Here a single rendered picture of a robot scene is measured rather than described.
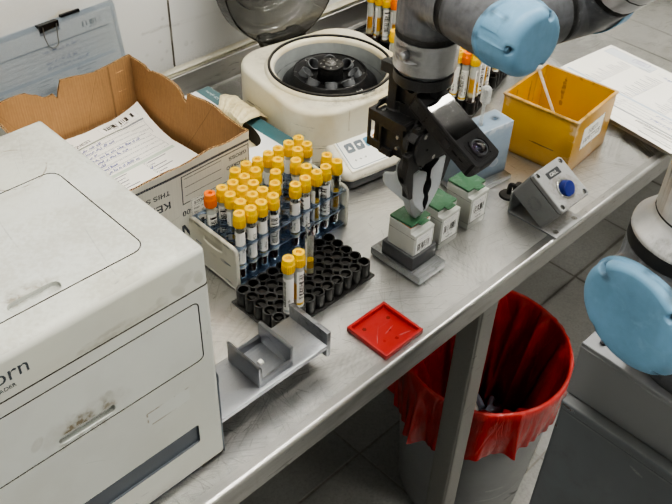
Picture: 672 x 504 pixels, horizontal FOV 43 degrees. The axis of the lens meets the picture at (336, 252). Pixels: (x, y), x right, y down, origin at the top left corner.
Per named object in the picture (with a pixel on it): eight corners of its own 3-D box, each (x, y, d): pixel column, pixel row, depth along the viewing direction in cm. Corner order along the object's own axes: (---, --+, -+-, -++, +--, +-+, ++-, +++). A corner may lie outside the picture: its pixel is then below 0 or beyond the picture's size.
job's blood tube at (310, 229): (309, 288, 112) (310, 231, 105) (302, 283, 112) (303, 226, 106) (316, 283, 112) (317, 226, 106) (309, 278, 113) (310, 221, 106)
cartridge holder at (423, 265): (419, 286, 113) (421, 266, 111) (370, 254, 118) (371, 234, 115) (444, 268, 116) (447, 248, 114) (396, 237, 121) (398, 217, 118)
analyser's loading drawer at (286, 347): (191, 453, 90) (187, 422, 86) (155, 416, 93) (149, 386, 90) (330, 354, 101) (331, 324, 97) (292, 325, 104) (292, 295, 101)
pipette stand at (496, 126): (463, 201, 128) (472, 146, 121) (432, 178, 132) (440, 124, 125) (510, 179, 132) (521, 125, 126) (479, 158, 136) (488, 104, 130)
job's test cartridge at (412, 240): (411, 268, 114) (415, 232, 110) (385, 251, 116) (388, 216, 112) (430, 255, 116) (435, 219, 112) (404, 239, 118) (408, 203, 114)
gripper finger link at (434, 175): (404, 190, 115) (410, 133, 109) (438, 210, 112) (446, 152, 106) (389, 200, 114) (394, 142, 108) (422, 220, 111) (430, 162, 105)
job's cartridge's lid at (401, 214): (416, 231, 109) (416, 228, 109) (389, 216, 112) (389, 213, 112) (435, 219, 112) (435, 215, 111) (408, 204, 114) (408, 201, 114)
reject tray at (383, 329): (386, 360, 103) (386, 356, 102) (346, 331, 107) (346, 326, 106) (422, 333, 107) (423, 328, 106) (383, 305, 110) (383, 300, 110)
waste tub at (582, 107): (565, 178, 133) (579, 124, 126) (493, 145, 139) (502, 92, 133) (604, 143, 141) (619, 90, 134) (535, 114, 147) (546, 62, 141)
